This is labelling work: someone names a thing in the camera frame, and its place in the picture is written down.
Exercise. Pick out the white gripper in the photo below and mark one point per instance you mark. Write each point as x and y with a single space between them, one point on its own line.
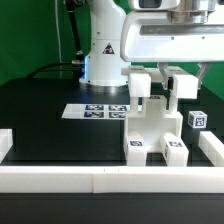
152 37

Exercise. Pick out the white chair seat part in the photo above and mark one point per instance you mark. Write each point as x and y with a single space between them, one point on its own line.
149 121

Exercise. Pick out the white chair back frame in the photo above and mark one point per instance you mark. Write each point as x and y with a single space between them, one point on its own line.
181 84

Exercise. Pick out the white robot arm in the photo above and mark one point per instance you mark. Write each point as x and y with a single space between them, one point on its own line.
104 64

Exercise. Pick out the white right fence bar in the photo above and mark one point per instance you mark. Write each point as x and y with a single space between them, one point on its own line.
212 147

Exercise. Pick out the white fence bar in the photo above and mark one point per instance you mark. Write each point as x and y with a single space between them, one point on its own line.
212 147
6 142
56 179

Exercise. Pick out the white left fence bar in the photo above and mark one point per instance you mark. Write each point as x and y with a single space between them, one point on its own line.
6 142

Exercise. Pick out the white front fence bar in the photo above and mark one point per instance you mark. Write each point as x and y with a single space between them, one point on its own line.
56 179

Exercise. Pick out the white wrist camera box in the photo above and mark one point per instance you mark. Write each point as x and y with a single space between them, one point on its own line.
153 5

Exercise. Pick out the white marker base plate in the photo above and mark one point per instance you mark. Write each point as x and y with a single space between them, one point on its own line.
95 111

